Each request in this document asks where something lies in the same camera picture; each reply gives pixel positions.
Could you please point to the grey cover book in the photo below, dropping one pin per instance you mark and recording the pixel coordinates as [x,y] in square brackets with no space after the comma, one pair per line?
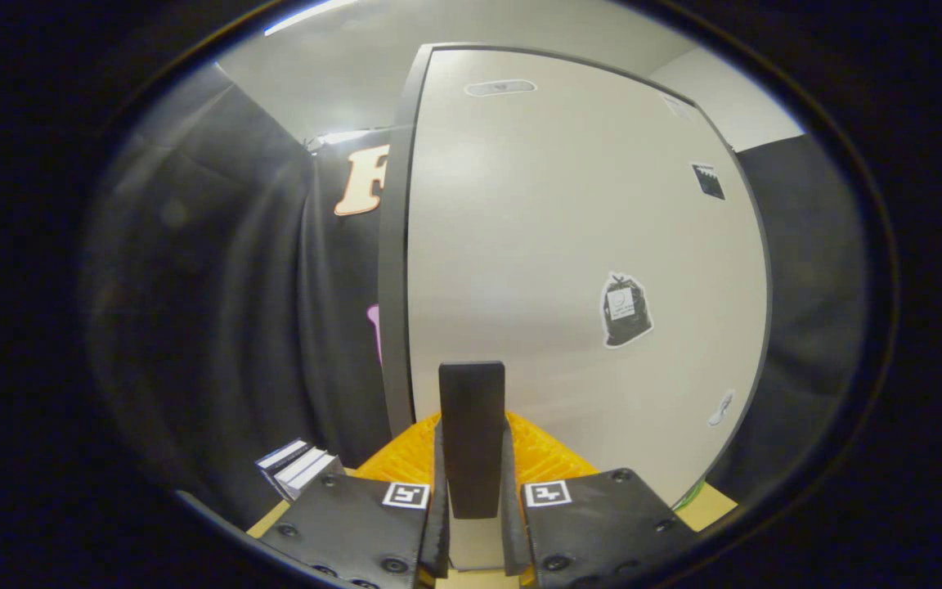
[311,473]

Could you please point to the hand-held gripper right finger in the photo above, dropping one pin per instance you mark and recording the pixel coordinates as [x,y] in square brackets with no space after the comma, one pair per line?
[513,523]

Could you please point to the grey shoe cabinet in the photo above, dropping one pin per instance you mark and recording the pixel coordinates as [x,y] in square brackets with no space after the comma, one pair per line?
[393,286]

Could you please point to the white shoe cabinet door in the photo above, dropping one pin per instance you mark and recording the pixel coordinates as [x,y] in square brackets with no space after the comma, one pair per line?
[536,229]

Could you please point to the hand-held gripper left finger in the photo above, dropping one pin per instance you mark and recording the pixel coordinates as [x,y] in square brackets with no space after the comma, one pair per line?
[439,523]

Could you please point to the blue cover book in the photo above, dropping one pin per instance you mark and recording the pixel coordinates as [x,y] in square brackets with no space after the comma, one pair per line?
[275,465]

